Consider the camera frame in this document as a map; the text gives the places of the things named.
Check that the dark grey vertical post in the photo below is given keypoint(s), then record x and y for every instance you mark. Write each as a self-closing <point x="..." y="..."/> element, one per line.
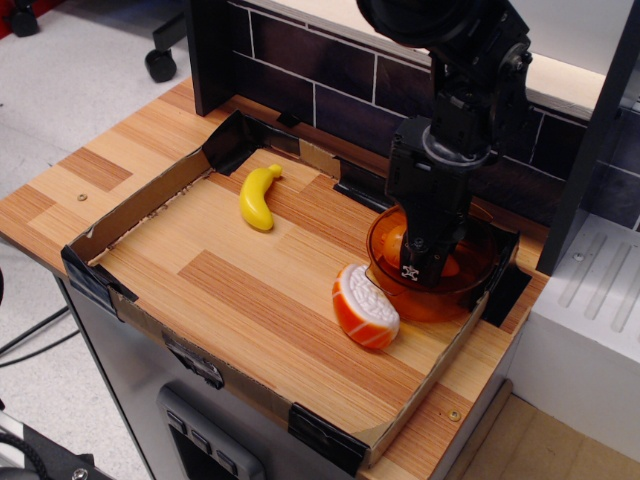
<point x="604" y="180"/>

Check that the orange toy carrot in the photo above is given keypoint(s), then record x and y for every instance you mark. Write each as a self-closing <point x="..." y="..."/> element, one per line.
<point x="391" y="251"/>

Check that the cardboard fence with black tape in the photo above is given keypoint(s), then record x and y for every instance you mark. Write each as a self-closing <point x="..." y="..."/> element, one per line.
<point x="173" y="288"/>

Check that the grey toy oven front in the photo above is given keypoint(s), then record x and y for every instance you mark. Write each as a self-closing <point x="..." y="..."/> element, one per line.
<point x="205" y="450"/>

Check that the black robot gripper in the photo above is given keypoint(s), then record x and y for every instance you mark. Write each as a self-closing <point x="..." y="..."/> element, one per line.
<point x="434" y="198"/>

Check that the transparent orange plastic pot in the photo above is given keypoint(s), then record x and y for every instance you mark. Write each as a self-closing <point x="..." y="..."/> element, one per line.
<point x="453" y="298"/>

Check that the yellow toy banana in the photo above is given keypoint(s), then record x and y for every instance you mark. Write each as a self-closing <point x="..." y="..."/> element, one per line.
<point x="252" y="199"/>

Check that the black chair caster wheel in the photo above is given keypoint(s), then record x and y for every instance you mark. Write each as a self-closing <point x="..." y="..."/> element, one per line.
<point x="159" y="62"/>

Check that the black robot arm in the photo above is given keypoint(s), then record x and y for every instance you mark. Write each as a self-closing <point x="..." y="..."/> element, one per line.
<point x="479" y="62"/>

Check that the brass screw right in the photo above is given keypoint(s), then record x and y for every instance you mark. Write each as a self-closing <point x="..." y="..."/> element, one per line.
<point x="454" y="415"/>

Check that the toy salmon sushi piece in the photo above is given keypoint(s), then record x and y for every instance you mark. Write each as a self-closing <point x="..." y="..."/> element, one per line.
<point x="362" y="310"/>

